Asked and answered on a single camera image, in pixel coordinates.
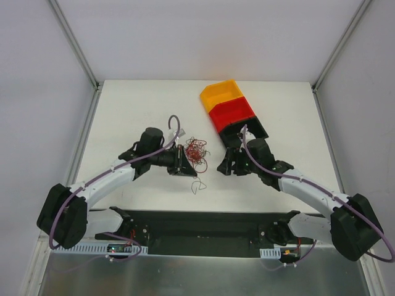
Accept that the dark thin cable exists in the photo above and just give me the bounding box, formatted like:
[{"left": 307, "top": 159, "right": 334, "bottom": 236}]
[{"left": 189, "top": 179, "right": 207, "bottom": 196}]

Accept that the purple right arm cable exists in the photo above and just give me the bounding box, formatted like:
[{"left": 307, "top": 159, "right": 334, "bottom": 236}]
[{"left": 241, "top": 124, "right": 395, "bottom": 263}]

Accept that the right aluminium frame post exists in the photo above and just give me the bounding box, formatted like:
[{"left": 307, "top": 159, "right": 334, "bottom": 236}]
[{"left": 312, "top": 0, "right": 375, "bottom": 93}]

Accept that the white slotted cable duct right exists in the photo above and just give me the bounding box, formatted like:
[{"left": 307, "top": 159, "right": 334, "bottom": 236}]
[{"left": 259, "top": 247, "right": 281, "bottom": 260}]

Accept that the aluminium frame post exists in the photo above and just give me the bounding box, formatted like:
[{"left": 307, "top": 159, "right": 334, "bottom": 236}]
[
  {"left": 312, "top": 0, "right": 375, "bottom": 93},
  {"left": 47, "top": 0, "right": 101, "bottom": 89}
]

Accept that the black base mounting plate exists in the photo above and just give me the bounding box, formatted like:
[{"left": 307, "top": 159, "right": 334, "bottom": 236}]
[{"left": 114, "top": 210, "right": 296, "bottom": 258}]

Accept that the yellow plastic bin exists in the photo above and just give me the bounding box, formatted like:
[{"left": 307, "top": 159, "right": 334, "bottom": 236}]
[{"left": 199, "top": 80, "right": 244, "bottom": 113}]

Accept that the left aluminium frame post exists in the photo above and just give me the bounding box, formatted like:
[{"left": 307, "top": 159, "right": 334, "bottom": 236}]
[{"left": 47, "top": 0, "right": 101, "bottom": 89}]

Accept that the black plastic bin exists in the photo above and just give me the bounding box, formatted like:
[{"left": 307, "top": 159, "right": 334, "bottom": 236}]
[{"left": 218, "top": 117, "right": 268, "bottom": 148}]

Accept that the white slotted cable duct left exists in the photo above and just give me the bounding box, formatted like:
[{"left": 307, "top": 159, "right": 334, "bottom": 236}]
[{"left": 54, "top": 242, "right": 148, "bottom": 256}]

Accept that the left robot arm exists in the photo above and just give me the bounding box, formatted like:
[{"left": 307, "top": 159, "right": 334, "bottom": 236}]
[{"left": 36, "top": 128, "right": 198, "bottom": 249}]

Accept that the white slotted cable duct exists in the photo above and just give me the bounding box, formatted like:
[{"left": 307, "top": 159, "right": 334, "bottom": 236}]
[
  {"left": 259, "top": 247, "right": 281, "bottom": 260},
  {"left": 54, "top": 242, "right": 148, "bottom": 256}
]

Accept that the red plastic bin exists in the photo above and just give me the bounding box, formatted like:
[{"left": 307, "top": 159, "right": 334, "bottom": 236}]
[{"left": 209, "top": 96, "right": 255, "bottom": 133}]

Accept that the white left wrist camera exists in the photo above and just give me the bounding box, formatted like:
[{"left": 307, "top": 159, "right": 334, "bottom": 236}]
[{"left": 168, "top": 128, "right": 186, "bottom": 140}]

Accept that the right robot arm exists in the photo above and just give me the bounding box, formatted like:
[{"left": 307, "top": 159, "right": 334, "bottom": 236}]
[{"left": 217, "top": 138, "right": 383, "bottom": 261}]

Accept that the red cable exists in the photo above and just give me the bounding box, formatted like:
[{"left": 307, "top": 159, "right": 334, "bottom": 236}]
[{"left": 184, "top": 136, "right": 211, "bottom": 174}]

